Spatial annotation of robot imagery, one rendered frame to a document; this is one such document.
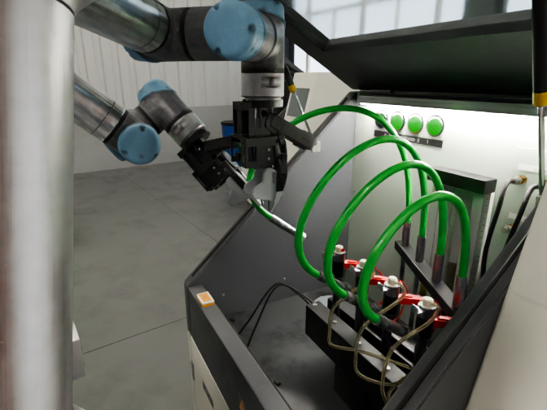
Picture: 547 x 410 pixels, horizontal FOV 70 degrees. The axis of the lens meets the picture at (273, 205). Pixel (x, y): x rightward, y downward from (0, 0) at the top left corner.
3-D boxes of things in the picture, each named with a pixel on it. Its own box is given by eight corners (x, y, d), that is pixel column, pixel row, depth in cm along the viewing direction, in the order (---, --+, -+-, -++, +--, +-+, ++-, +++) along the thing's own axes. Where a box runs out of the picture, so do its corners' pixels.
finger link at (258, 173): (241, 211, 76) (240, 164, 73) (268, 206, 79) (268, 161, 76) (247, 215, 74) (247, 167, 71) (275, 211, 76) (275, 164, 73)
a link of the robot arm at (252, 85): (271, 73, 72) (294, 72, 65) (271, 99, 73) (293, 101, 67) (234, 73, 69) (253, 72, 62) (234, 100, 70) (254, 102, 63)
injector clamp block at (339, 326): (304, 357, 96) (305, 303, 91) (336, 345, 100) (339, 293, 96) (409, 475, 67) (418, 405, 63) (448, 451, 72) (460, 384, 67)
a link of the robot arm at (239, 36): (179, 61, 54) (212, 63, 64) (255, 59, 51) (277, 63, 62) (175, -2, 52) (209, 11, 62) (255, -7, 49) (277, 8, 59)
